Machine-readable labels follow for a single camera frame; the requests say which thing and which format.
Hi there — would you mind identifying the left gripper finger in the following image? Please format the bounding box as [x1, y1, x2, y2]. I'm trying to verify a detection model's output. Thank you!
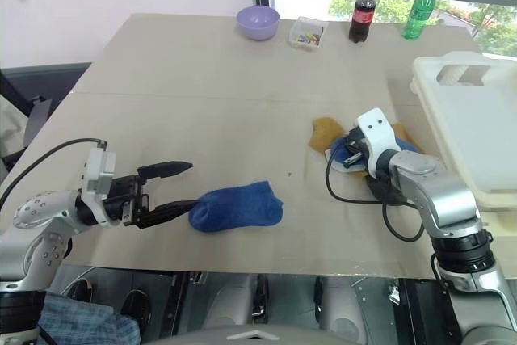
[137, 161, 195, 180]
[134, 198, 201, 230]

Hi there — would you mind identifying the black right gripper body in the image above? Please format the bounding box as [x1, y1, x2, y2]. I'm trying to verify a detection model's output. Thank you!
[344, 126, 371, 157]

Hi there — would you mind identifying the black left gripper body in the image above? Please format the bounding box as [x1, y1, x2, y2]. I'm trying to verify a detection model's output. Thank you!
[100, 175, 150, 229]

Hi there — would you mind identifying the blue sock with white label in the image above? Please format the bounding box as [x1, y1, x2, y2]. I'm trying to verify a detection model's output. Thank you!
[327, 133, 418, 173]

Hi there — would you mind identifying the mustard brown sock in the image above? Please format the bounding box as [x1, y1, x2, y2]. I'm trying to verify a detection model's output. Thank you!
[308, 116, 430, 179]

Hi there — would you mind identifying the blue terry sock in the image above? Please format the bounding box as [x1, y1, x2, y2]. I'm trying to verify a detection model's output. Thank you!
[188, 179, 284, 234]

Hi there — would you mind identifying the white plastic basket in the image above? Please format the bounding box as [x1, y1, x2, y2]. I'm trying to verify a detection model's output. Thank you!
[408, 51, 517, 212]

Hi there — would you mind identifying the black rounded shoe shape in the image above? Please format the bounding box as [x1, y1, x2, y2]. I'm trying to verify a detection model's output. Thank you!
[120, 288, 153, 328]
[74, 277, 97, 302]

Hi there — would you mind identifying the silver left robot leg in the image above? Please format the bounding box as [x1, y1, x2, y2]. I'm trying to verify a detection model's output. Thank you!
[200, 274, 260, 332]

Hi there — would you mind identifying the silver robot leg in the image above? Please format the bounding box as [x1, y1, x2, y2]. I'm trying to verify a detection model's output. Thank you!
[200, 274, 260, 332]
[322, 275, 367, 340]

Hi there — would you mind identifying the clear box of coloured clips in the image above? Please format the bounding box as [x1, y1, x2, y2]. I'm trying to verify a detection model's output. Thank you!
[287, 15, 330, 53]

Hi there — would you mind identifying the cola bottle with red cap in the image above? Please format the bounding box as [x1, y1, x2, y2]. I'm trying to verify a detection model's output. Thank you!
[347, 0, 378, 44]

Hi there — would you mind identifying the blue checked cloth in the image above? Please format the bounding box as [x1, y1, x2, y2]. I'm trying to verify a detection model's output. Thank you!
[36, 291, 141, 345]

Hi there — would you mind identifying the dark grey chair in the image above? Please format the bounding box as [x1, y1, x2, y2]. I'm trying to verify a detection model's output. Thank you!
[0, 61, 94, 160]

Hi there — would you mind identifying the silver right robot leg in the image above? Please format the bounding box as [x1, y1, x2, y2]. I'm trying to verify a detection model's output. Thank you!
[322, 275, 367, 340]

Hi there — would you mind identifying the green bottle with yellow cap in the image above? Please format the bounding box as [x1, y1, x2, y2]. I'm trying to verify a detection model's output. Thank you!
[401, 0, 441, 41]

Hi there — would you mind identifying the purple plastic bowl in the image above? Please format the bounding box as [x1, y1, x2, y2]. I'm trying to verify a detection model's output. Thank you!
[235, 5, 280, 42]

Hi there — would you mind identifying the grey robot torso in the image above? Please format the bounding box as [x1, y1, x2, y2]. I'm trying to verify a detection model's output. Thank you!
[171, 319, 468, 345]

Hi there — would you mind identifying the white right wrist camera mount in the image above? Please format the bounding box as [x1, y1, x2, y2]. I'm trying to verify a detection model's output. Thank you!
[355, 107, 399, 169]

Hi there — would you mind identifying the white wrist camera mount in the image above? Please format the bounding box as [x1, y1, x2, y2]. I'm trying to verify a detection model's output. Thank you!
[355, 107, 399, 169]
[79, 147, 117, 203]

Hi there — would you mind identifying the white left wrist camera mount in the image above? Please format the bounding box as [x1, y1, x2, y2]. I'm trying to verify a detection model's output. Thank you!
[79, 147, 117, 203]

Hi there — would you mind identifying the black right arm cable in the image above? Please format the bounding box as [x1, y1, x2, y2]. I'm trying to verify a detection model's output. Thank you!
[325, 149, 442, 281]

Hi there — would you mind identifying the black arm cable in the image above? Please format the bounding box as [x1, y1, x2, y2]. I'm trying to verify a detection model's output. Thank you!
[0, 137, 108, 208]
[325, 149, 442, 281]

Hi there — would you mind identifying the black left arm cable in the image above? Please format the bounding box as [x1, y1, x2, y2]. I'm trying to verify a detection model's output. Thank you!
[0, 137, 108, 208]

